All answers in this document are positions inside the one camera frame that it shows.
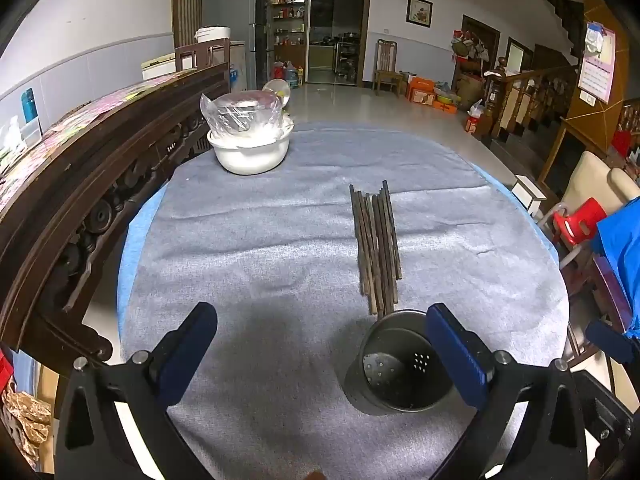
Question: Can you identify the perforated metal utensil holder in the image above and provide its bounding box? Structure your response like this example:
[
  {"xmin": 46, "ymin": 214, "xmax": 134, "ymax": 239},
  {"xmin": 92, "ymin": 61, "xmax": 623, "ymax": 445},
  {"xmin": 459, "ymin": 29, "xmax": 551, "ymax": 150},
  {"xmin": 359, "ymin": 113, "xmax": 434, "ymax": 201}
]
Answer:
[{"xmin": 344, "ymin": 309, "xmax": 468, "ymax": 416}]

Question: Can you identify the metal kitchen trolley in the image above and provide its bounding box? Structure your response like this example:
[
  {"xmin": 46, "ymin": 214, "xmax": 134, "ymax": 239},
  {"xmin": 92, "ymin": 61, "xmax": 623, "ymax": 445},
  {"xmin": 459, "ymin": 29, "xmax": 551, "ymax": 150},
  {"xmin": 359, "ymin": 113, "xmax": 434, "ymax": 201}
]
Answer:
[{"xmin": 334, "ymin": 34, "xmax": 361, "ymax": 83}]

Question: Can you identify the bundle of dark chopsticks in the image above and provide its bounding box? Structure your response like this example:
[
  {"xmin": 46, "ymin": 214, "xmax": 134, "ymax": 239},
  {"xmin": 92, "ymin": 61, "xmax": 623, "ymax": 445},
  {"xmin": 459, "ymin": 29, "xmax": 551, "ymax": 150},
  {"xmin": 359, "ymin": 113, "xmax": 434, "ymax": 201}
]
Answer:
[{"xmin": 348, "ymin": 180, "xmax": 403, "ymax": 317}]

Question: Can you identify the large orange cardboard box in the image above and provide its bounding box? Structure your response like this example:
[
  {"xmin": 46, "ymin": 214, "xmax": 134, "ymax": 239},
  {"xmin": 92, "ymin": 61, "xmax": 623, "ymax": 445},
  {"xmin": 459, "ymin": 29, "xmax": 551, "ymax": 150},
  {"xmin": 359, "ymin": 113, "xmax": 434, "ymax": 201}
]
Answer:
[{"xmin": 406, "ymin": 76, "xmax": 436, "ymax": 106}]

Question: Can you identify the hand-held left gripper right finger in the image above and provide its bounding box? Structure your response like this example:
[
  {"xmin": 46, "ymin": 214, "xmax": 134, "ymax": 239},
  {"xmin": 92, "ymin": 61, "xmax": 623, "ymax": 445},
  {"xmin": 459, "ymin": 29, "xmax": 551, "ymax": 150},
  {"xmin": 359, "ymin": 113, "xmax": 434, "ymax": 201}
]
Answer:
[{"xmin": 426, "ymin": 303, "xmax": 588, "ymax": 480}]

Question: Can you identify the brown crumpled bag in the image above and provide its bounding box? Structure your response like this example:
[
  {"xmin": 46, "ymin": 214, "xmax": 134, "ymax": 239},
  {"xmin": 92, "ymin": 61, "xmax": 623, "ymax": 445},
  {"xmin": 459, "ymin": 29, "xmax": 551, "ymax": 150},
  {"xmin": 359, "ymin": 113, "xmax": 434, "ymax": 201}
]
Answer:
[{"xmin": 0, "ymin": 390, "xmax": 51, "ymax": 468}]

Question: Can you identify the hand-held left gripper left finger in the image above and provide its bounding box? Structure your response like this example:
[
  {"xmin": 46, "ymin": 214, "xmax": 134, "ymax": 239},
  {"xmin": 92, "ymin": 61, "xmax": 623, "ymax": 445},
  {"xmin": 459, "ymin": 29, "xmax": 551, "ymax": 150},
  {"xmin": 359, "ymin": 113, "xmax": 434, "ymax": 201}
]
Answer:
[{"xmin": 54, "ymin": 301, "xmax": 219, "ymax": 480}]

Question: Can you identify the white chest cabinet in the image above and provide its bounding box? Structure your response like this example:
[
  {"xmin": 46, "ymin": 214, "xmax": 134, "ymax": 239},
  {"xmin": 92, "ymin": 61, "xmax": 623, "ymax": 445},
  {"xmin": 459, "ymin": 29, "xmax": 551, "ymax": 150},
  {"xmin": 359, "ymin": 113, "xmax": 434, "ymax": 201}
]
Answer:
[{"xmin": 141, "ymin": 52, "xmax": 177, "ymax": 81}]

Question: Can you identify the framed wall picture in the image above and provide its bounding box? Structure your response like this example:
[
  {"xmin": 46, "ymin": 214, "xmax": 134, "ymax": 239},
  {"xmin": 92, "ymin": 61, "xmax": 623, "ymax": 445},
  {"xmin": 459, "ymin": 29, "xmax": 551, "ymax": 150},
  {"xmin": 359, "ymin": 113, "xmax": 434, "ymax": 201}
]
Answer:
[{"xmin": 406, "ymin": 0, "xmax": 433, "ymax": 28}]

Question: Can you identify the red and white bag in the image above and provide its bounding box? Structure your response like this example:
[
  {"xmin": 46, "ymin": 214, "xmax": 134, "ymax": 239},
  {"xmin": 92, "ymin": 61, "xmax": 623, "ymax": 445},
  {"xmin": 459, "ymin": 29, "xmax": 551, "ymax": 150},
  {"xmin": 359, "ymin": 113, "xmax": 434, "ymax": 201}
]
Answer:
[{"xmin": 465, "ymin": 100, "xmax": 488, "ymax": 133}]

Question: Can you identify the blue bag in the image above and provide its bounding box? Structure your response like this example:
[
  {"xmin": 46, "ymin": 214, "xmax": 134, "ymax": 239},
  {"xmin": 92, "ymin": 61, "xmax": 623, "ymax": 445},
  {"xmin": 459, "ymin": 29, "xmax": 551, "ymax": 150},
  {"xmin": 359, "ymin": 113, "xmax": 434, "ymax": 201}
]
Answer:
[{"xmin": 590, "ymin": 200, "xmax": 640, "ymax": 341}]

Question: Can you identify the small white stool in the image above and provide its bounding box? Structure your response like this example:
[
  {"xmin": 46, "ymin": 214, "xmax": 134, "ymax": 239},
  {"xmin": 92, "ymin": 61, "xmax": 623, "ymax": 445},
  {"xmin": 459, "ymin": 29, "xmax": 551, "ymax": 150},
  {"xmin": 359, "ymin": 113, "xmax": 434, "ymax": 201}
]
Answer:
[{"xmin": 511, "ymin": 175, "xmax": 547, "ymax": 216}]

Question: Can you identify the wooden staircase railing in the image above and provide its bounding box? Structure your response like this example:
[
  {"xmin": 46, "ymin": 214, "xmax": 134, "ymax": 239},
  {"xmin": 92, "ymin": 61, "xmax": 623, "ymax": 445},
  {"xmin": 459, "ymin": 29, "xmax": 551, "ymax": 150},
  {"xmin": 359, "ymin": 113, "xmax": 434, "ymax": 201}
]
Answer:
[{"xmin": 482, "ymin": 57, "xmax": 583, "ymax": 141}]

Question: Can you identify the pink wall calendar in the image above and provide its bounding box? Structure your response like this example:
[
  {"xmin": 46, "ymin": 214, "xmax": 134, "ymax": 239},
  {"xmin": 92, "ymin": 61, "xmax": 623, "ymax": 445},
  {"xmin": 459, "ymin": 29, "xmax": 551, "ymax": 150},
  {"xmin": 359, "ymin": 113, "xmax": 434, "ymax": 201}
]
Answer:
[{"xmin": 577, "ymin": 22, "xmax": 617, "ymax": 103}]

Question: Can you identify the shelf with jars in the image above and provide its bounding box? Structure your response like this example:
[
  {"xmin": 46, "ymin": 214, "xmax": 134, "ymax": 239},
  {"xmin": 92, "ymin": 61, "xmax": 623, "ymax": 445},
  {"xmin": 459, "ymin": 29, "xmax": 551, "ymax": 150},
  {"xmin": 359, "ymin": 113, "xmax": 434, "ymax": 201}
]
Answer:
[{"xmin": 267, "ymin": 0, "xmax": 308, "ymax": 83}]

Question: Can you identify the white lidded pot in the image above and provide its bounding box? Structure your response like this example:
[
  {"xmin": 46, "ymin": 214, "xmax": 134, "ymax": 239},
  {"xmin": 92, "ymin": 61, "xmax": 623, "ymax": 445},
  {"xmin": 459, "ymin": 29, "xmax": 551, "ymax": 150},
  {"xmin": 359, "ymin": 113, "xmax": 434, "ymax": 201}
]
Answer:
[{"xmin": 195, "ymin": 26, "xmax": 232, "ymax": 43}]

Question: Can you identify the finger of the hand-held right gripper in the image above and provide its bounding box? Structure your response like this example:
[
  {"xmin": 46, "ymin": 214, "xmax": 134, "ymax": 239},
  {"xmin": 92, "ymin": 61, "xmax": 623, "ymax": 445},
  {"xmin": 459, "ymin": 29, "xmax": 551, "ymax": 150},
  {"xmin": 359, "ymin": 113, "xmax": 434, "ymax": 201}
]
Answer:
[
  {"xmin": 575, "ymin": 371, "xmax": 637, "ymax": 466},
  {"xmin": 586, "ymin": 320, "xmax": 639, "ymax": 364}
]

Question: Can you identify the brown wooden chair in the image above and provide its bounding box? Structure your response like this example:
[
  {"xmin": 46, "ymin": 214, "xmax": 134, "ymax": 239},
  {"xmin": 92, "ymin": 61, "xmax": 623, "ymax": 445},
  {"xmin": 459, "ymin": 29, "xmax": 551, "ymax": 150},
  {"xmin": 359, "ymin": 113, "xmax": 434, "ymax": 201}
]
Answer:
[{"xmin": 374, "ymin": 39, "xmax": 405, "ymax": 97}]

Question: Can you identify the red plastic chair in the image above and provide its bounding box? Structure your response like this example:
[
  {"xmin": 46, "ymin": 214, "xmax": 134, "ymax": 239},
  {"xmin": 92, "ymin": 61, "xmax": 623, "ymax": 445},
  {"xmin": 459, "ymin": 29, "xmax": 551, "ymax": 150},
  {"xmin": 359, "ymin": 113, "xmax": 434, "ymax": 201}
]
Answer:
[{"xmin": 550, "ymin": 197, "xmax": 608, "ymax": 251}]

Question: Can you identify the dark wooden chair back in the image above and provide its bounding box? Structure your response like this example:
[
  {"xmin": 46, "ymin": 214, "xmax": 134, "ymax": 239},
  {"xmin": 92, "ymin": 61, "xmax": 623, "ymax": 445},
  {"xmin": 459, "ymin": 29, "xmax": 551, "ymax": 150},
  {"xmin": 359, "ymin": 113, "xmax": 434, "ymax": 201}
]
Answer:
[{"xmin": 175, "ymin": 37, "xmax": 232, "ymax": 73}]

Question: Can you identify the grey tablecloth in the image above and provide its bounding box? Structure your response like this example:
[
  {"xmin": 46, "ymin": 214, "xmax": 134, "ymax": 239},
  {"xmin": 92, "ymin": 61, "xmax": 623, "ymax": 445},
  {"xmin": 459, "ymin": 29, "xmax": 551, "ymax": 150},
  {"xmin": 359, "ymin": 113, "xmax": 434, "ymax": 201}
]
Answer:
[{"xmin": 117, "ymin": 121, "xmax": 571, "ymax": 480}]

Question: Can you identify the grey refrigerator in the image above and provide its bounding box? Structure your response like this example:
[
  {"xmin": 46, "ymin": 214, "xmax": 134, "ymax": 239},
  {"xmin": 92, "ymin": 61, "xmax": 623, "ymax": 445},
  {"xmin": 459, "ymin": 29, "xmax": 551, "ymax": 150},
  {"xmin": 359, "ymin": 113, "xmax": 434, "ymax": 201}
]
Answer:
[{"xmin": 196, "ymin": 0, "xmax": 276, "ymax": 91}]

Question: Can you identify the cream armchair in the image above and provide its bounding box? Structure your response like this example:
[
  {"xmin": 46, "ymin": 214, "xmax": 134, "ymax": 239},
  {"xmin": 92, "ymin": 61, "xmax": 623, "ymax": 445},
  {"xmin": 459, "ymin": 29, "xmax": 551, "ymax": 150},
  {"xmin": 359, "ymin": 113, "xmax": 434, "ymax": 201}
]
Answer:
[{"xmin": 537, "ymin": 150, "xmax": 640, "ymax": 271}]

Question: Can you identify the brown curtain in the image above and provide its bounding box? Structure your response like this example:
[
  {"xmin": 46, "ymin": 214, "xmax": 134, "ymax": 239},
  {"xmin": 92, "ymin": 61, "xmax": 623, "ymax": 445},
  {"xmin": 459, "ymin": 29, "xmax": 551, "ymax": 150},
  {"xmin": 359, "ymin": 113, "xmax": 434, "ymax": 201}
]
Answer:
[{"xmin": 171, "ymin": 0, "xmax": 241, "ymax": 48}]

